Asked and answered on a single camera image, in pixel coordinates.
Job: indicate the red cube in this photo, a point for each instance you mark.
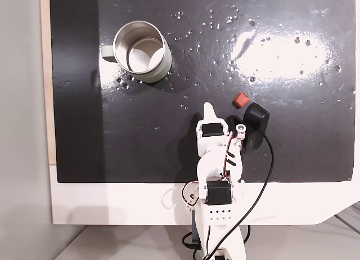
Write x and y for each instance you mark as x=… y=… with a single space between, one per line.
x=241 y=100

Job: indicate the black table mat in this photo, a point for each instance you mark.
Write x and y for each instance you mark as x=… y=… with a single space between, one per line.
x=140 y=130

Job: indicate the pale green steel mug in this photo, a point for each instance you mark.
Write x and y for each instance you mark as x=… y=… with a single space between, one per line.
x=140 y=60

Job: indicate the light wooden board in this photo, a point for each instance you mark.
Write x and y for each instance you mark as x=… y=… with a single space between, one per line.
x=46 y=74

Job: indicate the black camera box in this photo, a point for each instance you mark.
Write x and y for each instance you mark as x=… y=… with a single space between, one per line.
x=256 y=116

